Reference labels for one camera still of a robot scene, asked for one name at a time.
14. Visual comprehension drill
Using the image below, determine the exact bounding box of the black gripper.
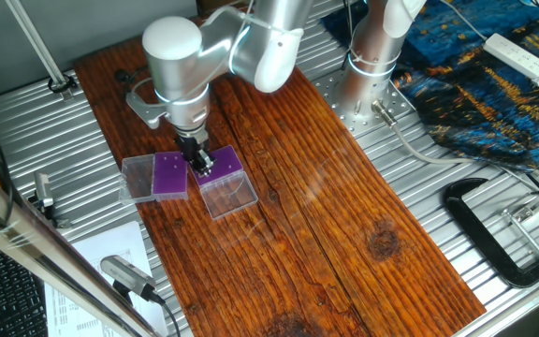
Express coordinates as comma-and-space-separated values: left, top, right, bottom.
174, 130, 217, 178

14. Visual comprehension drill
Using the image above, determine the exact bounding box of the purple pipette tip rack box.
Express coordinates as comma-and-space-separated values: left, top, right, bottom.
187, 144, 259, 222
118, 150, 190, 205

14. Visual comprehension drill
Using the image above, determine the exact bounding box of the white printed paper sheet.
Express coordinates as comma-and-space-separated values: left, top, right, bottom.
44, 220, 170, 337

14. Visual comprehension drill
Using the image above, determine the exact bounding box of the brown wooden board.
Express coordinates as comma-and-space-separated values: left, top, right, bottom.
72, 27, 488, 337

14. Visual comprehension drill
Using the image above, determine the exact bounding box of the thin aluminium rod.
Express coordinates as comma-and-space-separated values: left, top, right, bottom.
5, 0, 78, 103

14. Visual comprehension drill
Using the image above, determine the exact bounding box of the black keyboard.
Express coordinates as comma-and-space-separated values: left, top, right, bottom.
0, 231, 50, 337

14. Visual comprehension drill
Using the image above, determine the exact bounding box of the blue yellow patterned cloth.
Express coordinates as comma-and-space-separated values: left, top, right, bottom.
320, 0, 539, 174

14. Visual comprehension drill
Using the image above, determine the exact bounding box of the black C-clamp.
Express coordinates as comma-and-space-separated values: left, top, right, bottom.
443, 177, 539, 289

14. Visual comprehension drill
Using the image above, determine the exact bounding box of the white power strip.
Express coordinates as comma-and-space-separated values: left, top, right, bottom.
483, 32, 539, 86

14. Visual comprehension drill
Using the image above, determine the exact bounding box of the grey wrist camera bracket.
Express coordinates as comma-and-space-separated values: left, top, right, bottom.
125, 88, 168, 131

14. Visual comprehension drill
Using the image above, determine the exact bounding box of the silver depth camera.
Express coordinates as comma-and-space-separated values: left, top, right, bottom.
99, 255, 158, 303

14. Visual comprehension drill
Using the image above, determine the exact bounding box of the black cable of silver camera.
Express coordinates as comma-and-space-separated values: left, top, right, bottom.
150, 292, 182, 337

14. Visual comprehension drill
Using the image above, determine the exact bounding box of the small silver black clamp mount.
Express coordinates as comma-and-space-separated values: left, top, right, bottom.
33, 171, 72, 230

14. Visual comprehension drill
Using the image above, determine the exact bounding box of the shiny metal frame bar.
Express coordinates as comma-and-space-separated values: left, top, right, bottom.
0, 144, 161, 337

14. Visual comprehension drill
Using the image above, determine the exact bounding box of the grey cable with metal connector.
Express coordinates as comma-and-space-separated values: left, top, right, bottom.
371, 99, 539, 193

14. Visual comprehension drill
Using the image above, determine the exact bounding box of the white power cord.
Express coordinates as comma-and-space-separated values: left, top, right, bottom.
439, 0, 488, 42

